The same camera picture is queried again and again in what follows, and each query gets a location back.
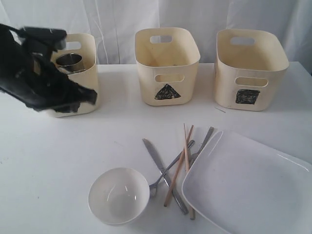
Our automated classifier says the white round bowl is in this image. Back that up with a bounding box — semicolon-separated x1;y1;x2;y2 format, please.
88;168;150;226

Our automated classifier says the steel mug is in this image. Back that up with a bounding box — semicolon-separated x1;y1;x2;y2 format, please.
56;53;85;74

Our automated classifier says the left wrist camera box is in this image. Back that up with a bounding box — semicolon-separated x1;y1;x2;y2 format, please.
19;27;67;51

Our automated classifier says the steel table knife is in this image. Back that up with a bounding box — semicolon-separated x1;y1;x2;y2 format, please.
142;138;189;215

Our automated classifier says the wooden chopstick thin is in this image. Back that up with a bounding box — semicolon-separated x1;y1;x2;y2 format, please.
184;124;195;220

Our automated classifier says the wooden chopstick long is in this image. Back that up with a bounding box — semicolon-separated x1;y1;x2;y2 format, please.
163;125;195;208

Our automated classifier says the cream bin with square mark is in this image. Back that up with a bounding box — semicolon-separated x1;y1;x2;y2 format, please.
214;29;289;111

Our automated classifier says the steel spoon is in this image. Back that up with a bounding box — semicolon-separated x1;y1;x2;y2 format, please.
142;138;182;197

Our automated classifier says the steel fork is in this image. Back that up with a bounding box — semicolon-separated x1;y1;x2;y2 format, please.
189;127;215;167

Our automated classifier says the cream bin with triangle mark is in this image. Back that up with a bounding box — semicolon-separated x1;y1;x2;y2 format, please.
135;27;200;106

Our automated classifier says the cream bin with circle mark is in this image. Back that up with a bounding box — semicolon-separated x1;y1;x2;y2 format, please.
46;33;100;117

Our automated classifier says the white square plate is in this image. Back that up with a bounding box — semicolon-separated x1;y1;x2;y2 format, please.
182;131;312;234

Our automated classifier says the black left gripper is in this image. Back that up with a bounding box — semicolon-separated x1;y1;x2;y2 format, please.
0;54;98;112

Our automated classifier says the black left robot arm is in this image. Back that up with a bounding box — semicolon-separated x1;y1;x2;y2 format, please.
0;24;98;113

